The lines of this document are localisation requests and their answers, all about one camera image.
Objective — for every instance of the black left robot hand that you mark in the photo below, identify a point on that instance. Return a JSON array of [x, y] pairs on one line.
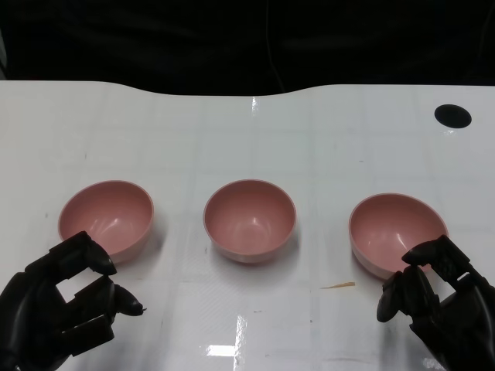
[[35, 309]]

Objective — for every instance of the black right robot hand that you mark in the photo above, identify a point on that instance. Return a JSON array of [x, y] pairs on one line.
[[464, 320]]

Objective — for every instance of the pink plastic bowl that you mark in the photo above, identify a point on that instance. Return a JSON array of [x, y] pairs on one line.
[[249, 224], [390, 228], [108, 212]]

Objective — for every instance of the small tan wood splinter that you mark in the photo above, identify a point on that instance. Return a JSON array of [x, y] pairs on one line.
[[340, 285]]

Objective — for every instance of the black round table grommet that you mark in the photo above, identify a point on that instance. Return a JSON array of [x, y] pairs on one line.
[[452, 116]]

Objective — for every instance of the black backdrop cloth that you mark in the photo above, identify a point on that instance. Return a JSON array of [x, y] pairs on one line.
[[154, 38]]

